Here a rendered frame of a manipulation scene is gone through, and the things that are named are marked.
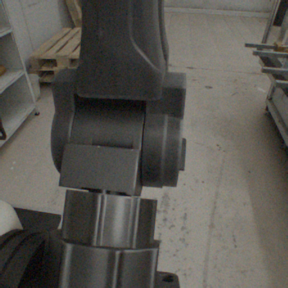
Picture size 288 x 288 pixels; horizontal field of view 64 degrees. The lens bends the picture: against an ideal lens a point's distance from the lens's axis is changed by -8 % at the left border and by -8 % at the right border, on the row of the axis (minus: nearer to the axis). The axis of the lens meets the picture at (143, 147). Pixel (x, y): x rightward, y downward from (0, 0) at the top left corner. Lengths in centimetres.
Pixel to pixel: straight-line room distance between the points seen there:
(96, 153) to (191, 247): 141
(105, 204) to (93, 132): 6
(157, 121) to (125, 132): 3
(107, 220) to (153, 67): 10
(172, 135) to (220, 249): 143
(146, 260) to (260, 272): 145
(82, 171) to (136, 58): 8
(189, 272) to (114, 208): 134
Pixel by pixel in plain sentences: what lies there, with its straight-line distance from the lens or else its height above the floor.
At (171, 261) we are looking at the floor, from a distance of 150.
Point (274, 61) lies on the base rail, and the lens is 221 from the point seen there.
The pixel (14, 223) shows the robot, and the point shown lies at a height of 120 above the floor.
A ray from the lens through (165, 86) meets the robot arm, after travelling 17.
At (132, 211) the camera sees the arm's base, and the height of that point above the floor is 124.
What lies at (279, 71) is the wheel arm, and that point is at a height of 81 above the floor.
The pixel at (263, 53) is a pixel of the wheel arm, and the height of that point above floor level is 83.
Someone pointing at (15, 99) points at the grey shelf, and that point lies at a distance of 280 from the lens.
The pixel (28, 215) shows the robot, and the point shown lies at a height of 104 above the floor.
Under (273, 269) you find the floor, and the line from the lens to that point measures 164.
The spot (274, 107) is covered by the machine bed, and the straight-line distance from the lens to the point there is 268.
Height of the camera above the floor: 137
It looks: 41 degrees down
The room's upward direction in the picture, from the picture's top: straight up
